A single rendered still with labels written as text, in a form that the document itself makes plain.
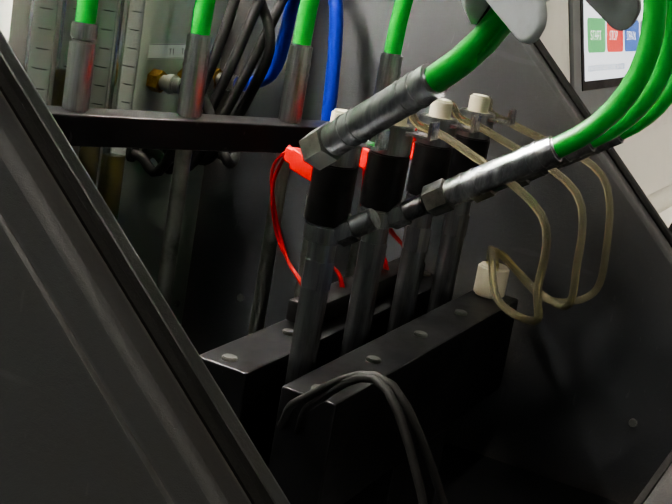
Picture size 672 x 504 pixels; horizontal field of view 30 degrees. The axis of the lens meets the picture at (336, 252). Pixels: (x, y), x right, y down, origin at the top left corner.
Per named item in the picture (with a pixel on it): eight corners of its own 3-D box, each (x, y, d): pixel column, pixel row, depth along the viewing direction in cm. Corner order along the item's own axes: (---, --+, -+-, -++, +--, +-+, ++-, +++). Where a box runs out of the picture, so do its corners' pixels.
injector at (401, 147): (378, 435, 86) (435, 136, 81) (315, 413, 88) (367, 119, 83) (395, 424, 89) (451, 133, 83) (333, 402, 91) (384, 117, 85)
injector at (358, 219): (326, 470, 79) (384, 145, 74) (258, 445, 81) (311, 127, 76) (345, 457, 81) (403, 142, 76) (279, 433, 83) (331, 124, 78)
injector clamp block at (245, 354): (296, 629, 77) (337, 400, 74) (162, 571, 82) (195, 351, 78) (484, 464, 107) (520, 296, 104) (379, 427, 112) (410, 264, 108)
